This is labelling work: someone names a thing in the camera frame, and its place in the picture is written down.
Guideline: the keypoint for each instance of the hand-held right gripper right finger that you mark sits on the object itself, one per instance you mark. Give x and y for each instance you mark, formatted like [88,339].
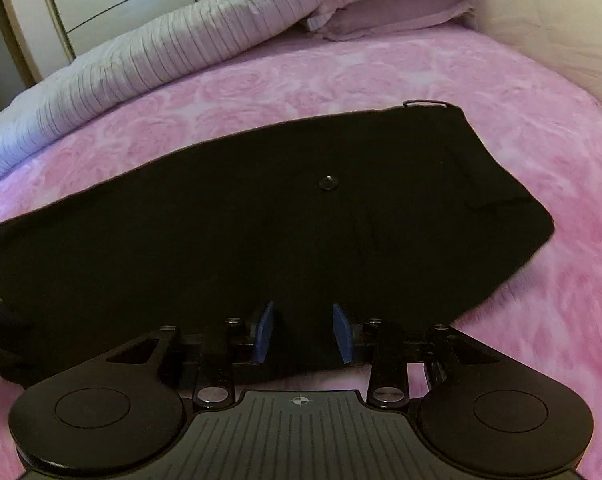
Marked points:
[343,332]

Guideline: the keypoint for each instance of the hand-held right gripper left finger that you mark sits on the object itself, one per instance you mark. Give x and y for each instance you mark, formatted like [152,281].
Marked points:
[265,332]

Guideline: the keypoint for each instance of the black pants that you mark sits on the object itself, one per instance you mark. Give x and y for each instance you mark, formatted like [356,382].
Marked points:
[281,240]

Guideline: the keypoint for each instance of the pink rose blanket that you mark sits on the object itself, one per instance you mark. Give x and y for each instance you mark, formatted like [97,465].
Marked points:
[281,90]

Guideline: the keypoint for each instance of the white striped quilt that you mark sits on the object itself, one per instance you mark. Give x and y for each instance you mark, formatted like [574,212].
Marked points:
[131,65]

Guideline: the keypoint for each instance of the mauve pillow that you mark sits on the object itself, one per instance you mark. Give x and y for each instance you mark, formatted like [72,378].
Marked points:
[406,20]

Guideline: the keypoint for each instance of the cream quilted cushion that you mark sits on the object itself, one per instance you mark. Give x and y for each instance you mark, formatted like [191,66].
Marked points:
[556,20]

